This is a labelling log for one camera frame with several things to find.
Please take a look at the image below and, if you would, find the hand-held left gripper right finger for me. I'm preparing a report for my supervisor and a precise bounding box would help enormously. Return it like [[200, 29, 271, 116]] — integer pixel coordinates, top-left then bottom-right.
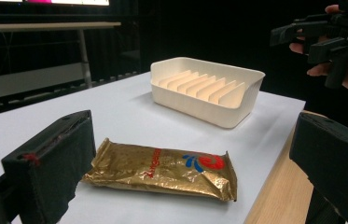
[[288, 111, 348, 224]]

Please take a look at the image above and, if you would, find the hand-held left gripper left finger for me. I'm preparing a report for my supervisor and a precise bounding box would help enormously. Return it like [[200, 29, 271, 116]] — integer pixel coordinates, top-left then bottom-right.
[[1, 109, 97, 224]]

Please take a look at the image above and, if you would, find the gold foil snack packet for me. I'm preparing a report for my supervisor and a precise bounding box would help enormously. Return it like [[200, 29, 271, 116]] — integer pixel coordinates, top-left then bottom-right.
[[81, 137, 239, 203]]

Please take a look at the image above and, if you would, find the cream slotted plastic tray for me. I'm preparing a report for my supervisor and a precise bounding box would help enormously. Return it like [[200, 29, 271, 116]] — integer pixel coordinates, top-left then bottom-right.
[[149, 56, 266, 130]]

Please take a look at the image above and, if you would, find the wooden desk with metal legs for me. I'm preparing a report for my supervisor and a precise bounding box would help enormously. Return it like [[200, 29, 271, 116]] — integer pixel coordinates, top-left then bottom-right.
[[0, 21, 122, 118]]

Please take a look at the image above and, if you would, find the monitor screen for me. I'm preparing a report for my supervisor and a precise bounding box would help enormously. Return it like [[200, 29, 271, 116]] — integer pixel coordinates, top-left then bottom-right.
[[0, 0, 110, 7]]

